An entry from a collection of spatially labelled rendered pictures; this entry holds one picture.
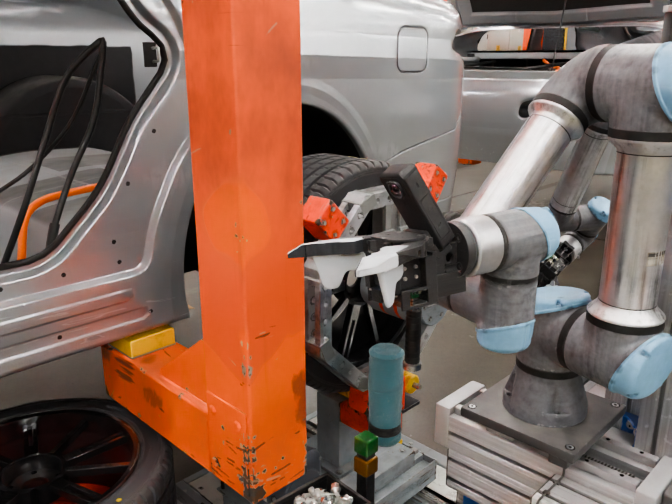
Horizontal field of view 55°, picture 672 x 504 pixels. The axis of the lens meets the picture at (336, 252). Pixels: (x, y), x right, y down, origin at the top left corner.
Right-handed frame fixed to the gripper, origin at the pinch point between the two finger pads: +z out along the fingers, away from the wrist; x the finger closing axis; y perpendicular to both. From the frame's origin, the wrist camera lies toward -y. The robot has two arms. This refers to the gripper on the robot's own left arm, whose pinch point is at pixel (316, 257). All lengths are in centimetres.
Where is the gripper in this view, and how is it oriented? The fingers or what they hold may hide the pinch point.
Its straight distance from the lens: 70.1
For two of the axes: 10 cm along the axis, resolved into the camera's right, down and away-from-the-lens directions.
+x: -5.2, -1.2, 8.5
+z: -8.5, 1.5, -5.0
